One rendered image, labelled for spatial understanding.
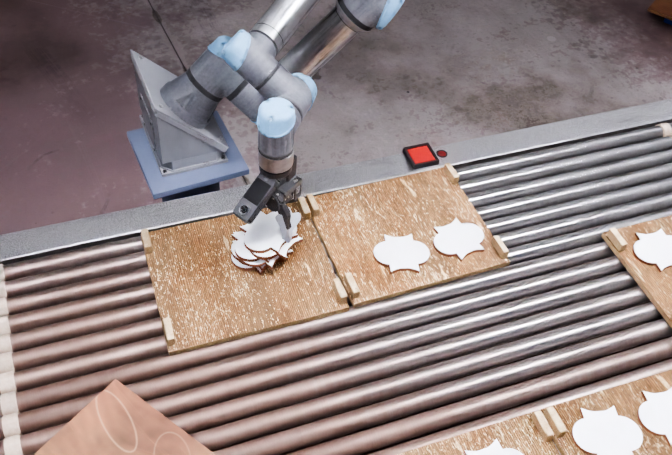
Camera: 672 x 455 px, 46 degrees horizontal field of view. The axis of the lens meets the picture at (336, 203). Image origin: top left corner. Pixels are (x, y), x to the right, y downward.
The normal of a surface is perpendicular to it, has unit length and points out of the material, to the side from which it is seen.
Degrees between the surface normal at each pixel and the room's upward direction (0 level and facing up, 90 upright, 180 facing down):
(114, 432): 0
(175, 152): 90
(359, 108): 0
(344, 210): 0
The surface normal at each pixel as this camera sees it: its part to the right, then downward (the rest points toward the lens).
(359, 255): 0.07, -0.69
